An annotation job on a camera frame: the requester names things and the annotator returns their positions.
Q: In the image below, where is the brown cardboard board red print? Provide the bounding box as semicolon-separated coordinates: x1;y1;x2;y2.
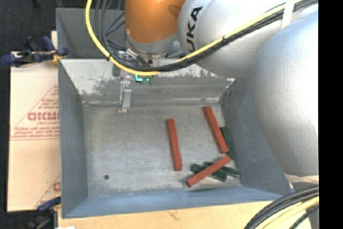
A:
6;31;62;213

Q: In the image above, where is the red-brown flat block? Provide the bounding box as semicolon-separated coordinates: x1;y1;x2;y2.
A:
185;155;232;188
166;119;183;172
202;106;230;154

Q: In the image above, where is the dark green flat block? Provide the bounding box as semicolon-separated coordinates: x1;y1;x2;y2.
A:
190;164;228;182
203;161;241;178
220;127;237;160

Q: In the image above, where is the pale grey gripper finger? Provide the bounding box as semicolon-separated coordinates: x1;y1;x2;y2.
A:
118;82;127;114
125;82;133;109

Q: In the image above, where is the grey metal bin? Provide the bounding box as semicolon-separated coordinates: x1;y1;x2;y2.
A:
55;7;294;219

